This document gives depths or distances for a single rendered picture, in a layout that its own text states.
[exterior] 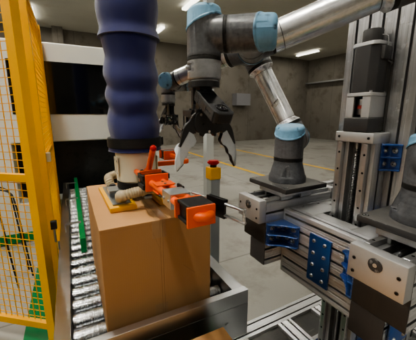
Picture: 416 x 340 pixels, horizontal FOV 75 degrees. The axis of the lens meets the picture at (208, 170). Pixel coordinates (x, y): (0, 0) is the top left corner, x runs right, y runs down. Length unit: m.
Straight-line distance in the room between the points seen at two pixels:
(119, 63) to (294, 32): 0.65
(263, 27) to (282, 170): 0.64
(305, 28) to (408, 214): 0.52
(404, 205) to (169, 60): 11.01
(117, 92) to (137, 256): 0.61
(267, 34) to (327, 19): 0.20
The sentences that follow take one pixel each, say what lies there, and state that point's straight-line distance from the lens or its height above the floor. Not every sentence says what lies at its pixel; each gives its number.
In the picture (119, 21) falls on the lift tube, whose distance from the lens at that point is 1.14.
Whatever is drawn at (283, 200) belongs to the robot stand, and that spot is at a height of 0.98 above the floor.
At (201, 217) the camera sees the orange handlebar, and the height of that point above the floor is 1.08.
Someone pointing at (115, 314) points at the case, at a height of 0.63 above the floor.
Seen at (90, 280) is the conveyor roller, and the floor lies 0.53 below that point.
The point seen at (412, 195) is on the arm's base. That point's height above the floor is 1.11.
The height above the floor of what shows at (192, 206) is 1.10.
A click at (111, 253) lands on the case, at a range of 0.98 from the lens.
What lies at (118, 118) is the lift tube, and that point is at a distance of 1.12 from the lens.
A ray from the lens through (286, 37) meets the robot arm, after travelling 0.74.
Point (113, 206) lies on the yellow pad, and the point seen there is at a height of 0.97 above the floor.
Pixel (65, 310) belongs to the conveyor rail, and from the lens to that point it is 1.25.
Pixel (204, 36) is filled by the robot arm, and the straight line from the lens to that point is 0.62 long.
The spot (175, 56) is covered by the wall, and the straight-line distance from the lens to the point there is 11.65.
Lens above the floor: 1.32
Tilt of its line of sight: 12 degrees down
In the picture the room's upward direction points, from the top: straight up
